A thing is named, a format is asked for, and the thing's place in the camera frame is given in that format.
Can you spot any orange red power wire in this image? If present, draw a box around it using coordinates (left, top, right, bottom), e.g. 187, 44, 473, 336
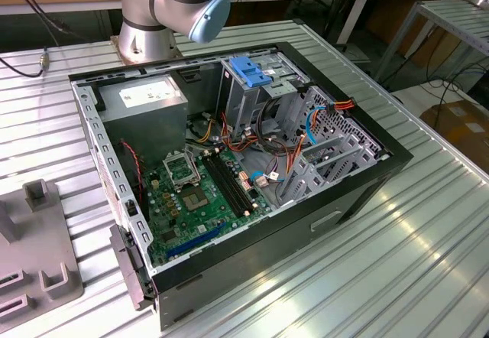
325, 99, 356, 114

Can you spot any grey metal disk bay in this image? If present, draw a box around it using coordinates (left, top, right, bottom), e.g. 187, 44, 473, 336
274, 85, 393, 209

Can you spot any black RAM slot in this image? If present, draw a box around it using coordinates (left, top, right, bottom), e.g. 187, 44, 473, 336
211, 151, 252, 213
206, 152, 248, 216
215, 149, 256, 211
201, 153, 242, 219

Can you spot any grey optical drive cage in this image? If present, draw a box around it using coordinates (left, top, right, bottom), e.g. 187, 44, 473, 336
215, 50, 310, 140

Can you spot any metal socket cover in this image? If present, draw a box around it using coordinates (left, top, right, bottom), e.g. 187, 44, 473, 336
162, 150, 202, 192

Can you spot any CPU socket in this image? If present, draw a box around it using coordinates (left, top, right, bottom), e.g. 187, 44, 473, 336
181, 187, 211, 213

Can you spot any green motherboard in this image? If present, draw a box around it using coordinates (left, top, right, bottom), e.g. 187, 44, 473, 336
143, 148, 274, 268

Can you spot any blue optical drive latch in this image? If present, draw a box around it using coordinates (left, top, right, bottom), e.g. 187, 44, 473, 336
230, 57, 273, 89

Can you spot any black open PC case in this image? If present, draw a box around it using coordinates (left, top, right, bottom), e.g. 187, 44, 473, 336
67, 41, 414, 331

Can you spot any blue expansion slot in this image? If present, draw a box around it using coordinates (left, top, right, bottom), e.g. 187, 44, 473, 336
164, 221, 226, 261

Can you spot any grey power supply unit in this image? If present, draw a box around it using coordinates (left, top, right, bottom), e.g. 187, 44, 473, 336
97, 74, 189, 171

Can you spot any black tripod stand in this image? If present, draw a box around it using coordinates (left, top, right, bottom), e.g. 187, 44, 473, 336
323, 0, 364, 45

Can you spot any brown cardboard box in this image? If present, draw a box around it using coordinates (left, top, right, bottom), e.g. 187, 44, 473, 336
419, 99, 489, 163

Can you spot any grey parts rack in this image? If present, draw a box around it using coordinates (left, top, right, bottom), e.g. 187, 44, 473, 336
0, 179, 86, 338

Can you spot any metal slat side table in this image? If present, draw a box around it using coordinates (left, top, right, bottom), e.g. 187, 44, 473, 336
376, 0, 489, 83

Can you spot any orange yellow wire bundle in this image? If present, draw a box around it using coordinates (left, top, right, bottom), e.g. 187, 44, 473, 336
190, 112, 306, 167

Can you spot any light blue short wire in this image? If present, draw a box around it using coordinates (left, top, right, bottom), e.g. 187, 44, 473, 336
251, 171, 284, 183

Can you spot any blue data wire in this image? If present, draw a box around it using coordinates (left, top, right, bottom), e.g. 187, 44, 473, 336
304, 106, 330, 148

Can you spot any red black fan wire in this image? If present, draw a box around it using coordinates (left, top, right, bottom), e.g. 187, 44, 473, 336
120, 141, 145, 205

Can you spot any cable with metal plug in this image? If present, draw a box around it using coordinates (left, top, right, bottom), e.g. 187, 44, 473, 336
0, 45, 53, 79

